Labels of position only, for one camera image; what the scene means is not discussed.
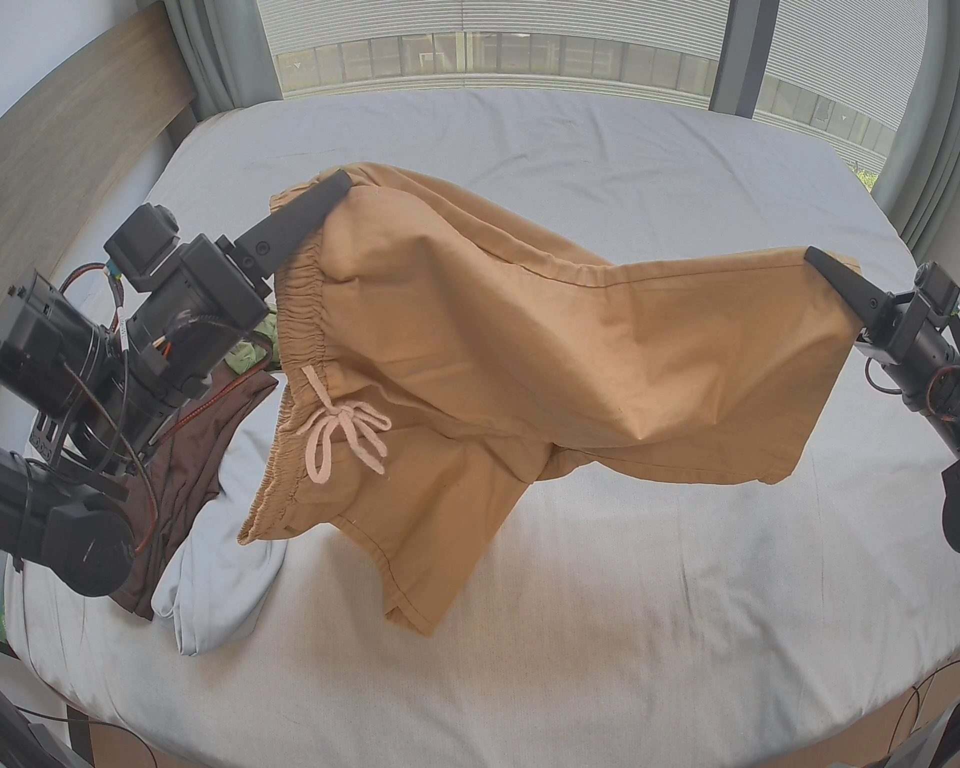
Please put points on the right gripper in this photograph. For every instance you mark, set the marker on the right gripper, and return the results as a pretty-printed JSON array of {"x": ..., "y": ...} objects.
[{"x": 911, "y": 345}]

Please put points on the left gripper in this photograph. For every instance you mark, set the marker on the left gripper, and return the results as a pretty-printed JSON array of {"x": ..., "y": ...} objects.
[{"x": 217, "y": 289}]

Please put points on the tan shorts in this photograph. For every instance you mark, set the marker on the tan shorts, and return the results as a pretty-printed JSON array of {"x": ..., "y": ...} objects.
[{"x": 525, "y": 337}]

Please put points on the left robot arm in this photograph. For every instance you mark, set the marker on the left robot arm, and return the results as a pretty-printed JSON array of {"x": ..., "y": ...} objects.
[{"x": 45, "y": 345}]

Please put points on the bed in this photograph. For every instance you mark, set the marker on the bed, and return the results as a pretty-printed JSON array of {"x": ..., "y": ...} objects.
[{"x": 525, "y": 127}]

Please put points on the green garment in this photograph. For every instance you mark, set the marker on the green garment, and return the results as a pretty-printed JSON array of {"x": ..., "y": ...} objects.
[{"x": 251, "y": 356}]

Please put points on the grey-green curtain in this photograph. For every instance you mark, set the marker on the grey-green curtain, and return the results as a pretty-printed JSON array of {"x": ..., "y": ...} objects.
[
  {"x": 930, "y": 150},
  {"x": 225, "y": 60}
]

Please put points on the brown garment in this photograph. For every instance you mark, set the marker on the brown garment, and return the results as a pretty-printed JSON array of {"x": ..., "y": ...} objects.
[{"x": 195, "y": 465}]

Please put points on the window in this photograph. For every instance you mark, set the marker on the window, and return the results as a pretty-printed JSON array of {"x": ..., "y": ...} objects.
[{"x": 525, "y": 60}]

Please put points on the pale grey garment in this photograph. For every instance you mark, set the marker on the pale grey garment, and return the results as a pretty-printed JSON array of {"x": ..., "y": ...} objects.
[{"x": 217, "y": 592}]

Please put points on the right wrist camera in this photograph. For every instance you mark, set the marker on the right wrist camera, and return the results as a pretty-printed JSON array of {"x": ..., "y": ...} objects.
[{"x": 937, "y": 289}]

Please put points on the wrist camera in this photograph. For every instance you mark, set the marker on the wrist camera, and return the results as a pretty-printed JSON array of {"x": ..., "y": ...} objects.
[
  {"x": 937, "y": 289},
  {"x": 142, "y": 244}
]

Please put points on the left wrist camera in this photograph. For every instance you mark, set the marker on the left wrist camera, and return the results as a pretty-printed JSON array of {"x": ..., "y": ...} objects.
[{"x": 142, "y": 244}]

